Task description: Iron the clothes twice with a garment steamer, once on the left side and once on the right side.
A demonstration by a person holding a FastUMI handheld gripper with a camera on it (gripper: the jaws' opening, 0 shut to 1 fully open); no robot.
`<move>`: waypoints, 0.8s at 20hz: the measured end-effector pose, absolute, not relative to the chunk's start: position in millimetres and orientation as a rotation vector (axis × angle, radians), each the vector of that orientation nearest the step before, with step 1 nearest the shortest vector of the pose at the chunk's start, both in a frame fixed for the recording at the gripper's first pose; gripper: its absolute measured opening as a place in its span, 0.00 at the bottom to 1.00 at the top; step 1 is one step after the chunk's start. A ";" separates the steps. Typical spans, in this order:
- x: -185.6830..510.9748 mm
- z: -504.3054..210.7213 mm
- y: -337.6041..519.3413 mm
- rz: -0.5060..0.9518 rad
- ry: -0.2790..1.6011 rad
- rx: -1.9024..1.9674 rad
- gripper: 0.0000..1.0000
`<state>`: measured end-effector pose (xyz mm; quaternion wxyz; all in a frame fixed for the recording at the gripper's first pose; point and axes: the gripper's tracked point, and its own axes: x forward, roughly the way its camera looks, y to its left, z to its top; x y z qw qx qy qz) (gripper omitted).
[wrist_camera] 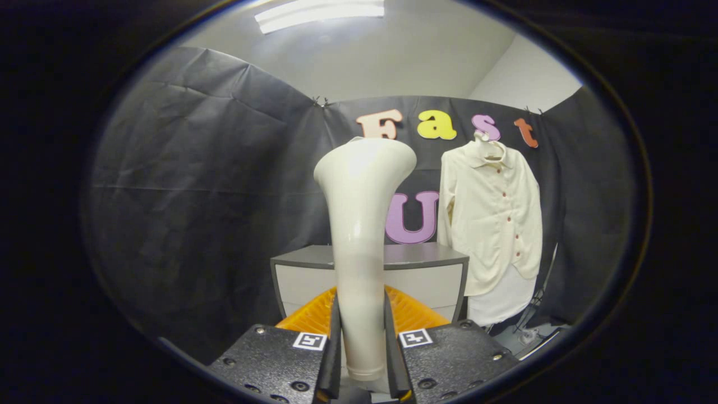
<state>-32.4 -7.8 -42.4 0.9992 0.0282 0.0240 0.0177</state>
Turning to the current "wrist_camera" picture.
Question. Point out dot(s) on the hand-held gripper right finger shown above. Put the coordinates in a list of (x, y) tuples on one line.
[(392, 365)]

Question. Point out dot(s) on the black backdrop cloth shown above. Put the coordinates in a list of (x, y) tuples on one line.
[(213, 196)]

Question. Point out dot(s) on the black garment stand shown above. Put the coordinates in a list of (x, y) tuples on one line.
[(541, 292)]

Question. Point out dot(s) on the white cloth under shirt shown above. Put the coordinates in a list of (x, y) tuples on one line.
[(505, 303)]

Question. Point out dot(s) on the cream button shirt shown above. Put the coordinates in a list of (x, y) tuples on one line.
[(488, 224)]

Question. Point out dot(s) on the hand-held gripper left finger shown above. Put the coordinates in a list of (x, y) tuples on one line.
[(335, 359)]

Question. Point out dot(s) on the white clothes hanger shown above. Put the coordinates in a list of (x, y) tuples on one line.
[(481, 137)]

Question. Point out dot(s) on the grey cabinet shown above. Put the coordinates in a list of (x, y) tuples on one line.
[(426, 280)]

